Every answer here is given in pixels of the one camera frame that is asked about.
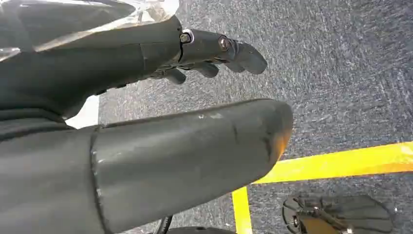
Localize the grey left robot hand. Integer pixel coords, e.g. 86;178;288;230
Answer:
0;15;294;234

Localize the yellow floor tape strip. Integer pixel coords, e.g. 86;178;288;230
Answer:
231;186;254;234
252;140;413;185

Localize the ribbed grey left arm sleeve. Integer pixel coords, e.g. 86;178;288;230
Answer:
0;108;74;142

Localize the clear plastic wrapped parcel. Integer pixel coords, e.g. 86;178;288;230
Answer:
0;0;180;62

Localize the black robot foot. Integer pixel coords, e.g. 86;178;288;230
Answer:
282;193;397;234

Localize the black cable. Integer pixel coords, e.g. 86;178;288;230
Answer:
152;214;174;234

